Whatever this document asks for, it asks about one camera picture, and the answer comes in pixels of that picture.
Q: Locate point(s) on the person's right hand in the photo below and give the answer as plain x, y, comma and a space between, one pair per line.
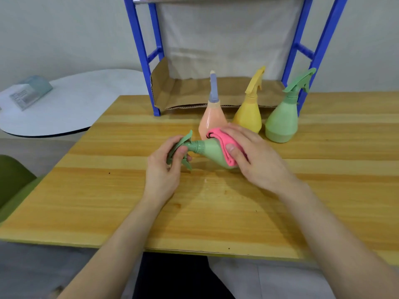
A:
265, 166

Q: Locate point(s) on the person's left hand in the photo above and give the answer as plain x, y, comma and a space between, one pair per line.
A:
160, 179

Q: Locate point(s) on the person's right middle finger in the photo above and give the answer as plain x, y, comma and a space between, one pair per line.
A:
246, 129

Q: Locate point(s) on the person's left thumb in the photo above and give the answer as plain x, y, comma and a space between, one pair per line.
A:
178, 158

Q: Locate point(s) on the person's right thumb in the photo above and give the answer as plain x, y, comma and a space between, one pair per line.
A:
236, 155

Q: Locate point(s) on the pink cleaning cloth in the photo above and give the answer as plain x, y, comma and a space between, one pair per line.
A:
222, 137

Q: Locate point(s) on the small green spray bottle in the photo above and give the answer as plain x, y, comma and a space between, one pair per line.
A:
212, 151

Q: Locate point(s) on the person's left forearm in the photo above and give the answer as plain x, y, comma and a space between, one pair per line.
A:
118, 245

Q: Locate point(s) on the person's right forearm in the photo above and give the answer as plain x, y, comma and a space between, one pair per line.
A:
336, 245

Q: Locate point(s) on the yellow spray bottle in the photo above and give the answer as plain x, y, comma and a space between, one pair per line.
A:
249, 113

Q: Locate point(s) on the peach spray bottle grey trigger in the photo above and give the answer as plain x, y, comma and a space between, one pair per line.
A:
213, 116

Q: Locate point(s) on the large green spray bottle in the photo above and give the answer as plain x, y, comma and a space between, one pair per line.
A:
283, 121

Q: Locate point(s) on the brown cardboard sheet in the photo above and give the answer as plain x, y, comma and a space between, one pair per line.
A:
187, 91

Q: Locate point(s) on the white fabric sheet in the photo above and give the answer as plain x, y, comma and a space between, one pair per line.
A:
230, 37

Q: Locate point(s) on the blue metal shelf rack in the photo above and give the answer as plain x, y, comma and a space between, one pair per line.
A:
141, 52

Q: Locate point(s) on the white round table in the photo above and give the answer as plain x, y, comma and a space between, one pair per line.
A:
78, 99

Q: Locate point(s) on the person's dark trousers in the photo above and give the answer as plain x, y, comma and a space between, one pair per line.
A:
180, 277

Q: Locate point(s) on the grey-blue small box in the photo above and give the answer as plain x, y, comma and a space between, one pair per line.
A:
31, 91

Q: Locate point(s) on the green chair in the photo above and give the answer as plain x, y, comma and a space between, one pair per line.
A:
14, 180

